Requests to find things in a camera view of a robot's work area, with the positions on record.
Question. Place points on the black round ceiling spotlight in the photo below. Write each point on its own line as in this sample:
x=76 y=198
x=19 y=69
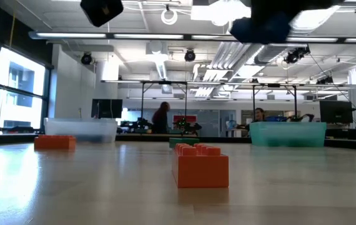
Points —
x=190 y=55
x=86 y=58

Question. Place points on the blue background object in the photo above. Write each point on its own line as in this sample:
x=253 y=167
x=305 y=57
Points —
x=276 y=119

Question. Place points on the person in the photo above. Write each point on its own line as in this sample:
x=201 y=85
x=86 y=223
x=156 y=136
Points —
x=259 y=115
x=160 y=118

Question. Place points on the large window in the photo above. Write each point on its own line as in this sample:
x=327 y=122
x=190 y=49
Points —
x=18 y=78

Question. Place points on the red board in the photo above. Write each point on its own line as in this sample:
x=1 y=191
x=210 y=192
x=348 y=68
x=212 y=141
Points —
x=190 y=118

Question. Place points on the blue toy building block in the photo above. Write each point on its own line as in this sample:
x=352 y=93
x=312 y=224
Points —
x=259 y=31

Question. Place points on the background robot with green lights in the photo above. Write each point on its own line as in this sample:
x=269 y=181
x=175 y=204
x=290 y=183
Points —
x=190 y=127

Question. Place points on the black ceiling camera rig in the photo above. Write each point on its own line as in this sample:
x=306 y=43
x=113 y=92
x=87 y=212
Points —
x=296 y=54

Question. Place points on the green toy building block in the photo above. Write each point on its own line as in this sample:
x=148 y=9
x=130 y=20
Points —
x=184 y=140

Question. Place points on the clear translucent plastic bin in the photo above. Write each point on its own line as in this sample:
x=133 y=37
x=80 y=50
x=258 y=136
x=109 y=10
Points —
x=72 y=129

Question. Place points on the black background station frame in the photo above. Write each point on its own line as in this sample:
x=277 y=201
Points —
x=186 y=93
x=295 y=103

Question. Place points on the small black ceiling rig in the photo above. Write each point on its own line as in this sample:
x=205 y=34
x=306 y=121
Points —
x=324 y=80

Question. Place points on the teal translucent plastic bin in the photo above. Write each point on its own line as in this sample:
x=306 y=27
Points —
x=290 y=134

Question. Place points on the black aluminium table frame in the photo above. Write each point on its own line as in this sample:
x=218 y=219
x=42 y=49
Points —
x=134 y=137

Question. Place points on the long overhead light bar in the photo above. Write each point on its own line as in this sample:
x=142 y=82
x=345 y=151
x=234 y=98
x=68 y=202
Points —
x=72 y=35

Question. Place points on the silver ventilation duct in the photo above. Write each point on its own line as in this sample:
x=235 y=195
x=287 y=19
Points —
x=271 y=53

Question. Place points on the black background robot arms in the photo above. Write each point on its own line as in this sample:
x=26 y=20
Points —
x=140 y=124

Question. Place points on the orange toy building block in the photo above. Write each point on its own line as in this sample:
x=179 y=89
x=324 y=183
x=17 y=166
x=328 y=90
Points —
x=201 y=172
x=54 y=143

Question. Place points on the black computer monitor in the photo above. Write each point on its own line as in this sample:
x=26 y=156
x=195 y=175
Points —
x=335 y=112
x=106 y=108

